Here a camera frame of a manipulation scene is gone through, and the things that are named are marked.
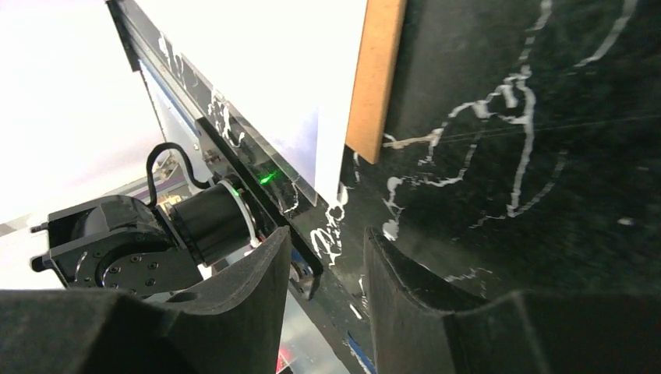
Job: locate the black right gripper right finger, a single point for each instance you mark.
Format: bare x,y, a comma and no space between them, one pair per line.
421,323

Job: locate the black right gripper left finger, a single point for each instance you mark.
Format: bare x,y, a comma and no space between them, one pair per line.
228,323

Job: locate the landscape photo print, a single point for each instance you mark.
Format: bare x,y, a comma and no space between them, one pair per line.
288,67

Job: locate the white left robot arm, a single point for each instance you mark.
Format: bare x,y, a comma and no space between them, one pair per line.
122,242

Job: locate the brown fibreboard backing panel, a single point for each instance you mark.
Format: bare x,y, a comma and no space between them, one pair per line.
378,52

